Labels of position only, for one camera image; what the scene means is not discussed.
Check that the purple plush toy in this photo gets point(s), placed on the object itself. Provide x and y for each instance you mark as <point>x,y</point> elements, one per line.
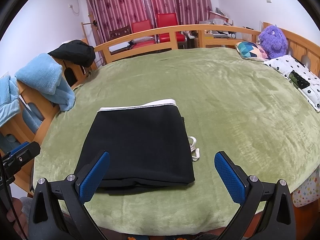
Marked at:
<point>273,41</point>

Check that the black track pants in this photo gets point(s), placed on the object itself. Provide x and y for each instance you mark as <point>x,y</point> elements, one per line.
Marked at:
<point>148,146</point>

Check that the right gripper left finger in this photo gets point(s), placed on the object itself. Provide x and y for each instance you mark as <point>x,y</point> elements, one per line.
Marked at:
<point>58,211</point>

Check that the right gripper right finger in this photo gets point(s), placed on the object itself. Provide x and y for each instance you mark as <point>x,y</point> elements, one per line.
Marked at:
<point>278,218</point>

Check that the green bed blanket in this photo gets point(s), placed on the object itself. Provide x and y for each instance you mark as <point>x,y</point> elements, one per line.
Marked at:
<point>242,107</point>

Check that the white dotted pillow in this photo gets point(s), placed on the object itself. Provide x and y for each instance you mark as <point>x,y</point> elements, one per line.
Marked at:
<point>299,75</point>

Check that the light blue towel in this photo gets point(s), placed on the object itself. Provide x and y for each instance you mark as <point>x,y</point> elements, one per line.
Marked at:
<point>44,74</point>
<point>10,105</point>

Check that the black garment on footboard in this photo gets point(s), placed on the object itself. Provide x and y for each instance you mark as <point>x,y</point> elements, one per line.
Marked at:
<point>76,51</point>

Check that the pink patterned curtain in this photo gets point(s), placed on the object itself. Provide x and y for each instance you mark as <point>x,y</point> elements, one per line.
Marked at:
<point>111,15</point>

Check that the colourful geometric pillow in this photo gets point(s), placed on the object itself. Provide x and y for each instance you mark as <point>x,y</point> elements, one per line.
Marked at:
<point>251,51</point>

